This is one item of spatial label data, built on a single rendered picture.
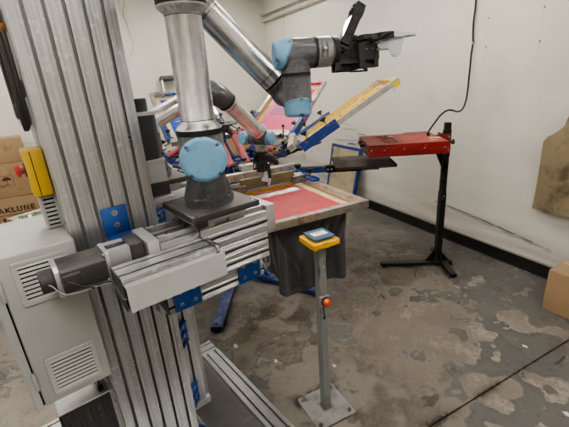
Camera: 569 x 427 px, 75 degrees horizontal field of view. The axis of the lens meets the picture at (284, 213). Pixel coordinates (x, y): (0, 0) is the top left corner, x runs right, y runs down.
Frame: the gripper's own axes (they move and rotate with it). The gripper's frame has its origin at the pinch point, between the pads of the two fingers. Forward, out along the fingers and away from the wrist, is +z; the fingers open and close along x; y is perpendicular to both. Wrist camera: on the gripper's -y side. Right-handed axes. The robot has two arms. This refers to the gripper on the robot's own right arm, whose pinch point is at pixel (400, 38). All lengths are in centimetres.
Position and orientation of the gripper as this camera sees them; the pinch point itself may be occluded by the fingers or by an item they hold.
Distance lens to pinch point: 114.5
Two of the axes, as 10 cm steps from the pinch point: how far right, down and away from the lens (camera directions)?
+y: 1.0, 9.7, 2.1
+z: 9.7, -1.4, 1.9
